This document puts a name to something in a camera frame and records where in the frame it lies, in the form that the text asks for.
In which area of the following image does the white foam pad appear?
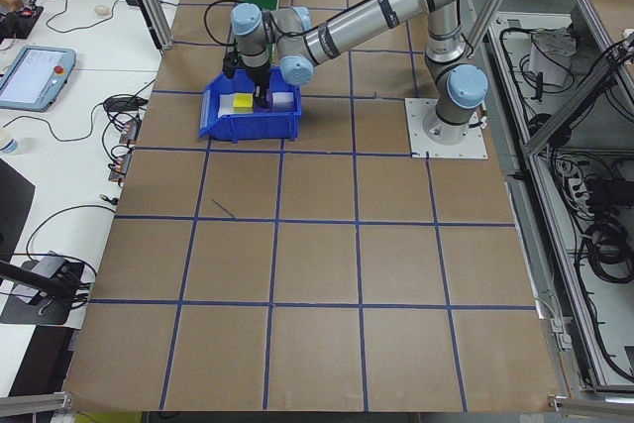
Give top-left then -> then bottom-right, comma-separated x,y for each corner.
219,91 -> 297,118

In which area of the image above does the blue plastic storage bin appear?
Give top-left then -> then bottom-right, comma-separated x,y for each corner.
197,67 -> 304,144

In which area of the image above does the brown circuit board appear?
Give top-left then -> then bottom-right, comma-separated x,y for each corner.
108,153 -> 133,186
118,121 -> 142,147

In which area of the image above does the flat black adapter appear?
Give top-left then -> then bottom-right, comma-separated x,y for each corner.
102,95 -> 151,114

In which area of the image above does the white side table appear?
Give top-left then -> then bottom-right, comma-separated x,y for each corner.
0,0 -> 197,331

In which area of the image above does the blue grey teach pendant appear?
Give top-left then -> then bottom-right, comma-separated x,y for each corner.
0,45 -> 78,114

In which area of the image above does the black electronics box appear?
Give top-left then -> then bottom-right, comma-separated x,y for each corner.
0,4 -> 46,41

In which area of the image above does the black flat panel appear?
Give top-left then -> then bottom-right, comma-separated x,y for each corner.
0,157 -> 38,266

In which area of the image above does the white paper bag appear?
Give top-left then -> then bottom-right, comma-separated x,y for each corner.
529,26 -> 579,88

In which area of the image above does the black device on stand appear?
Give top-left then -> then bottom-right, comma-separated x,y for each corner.
0,253 -> 88,327

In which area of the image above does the aluminium corner bar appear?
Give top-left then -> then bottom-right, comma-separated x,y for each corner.
0,390 -> 75,415
546,392 -> 634,415

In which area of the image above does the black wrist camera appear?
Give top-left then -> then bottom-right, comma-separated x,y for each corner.
221,45 -> 243,79

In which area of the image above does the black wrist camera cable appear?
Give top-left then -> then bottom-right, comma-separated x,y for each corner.
204,0 -> 240,51

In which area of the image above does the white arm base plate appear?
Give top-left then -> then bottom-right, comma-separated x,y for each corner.
404,97 -> 489,161

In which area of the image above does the V-shaped metal bar frame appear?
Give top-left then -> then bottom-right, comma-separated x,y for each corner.
487,0 -> 634,394

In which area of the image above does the black cable coil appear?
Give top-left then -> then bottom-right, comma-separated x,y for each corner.
569,222 -> 634,288

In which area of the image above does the grey metal bracket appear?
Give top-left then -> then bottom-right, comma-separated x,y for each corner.
543,316 -> 577,355

